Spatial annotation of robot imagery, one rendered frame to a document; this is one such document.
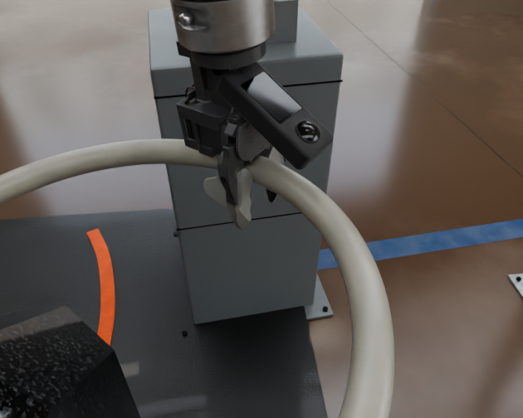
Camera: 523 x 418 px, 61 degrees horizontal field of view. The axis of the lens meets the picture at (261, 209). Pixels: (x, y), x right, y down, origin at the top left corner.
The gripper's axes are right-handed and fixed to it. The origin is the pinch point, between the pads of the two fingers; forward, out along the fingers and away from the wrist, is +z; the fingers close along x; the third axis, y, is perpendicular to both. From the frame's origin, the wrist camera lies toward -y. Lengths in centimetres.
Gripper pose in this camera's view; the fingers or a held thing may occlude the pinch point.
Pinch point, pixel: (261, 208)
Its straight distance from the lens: 53.2
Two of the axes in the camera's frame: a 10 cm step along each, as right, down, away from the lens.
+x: -6.0, 5.6, -5.7
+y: -8.0, -3.5, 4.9
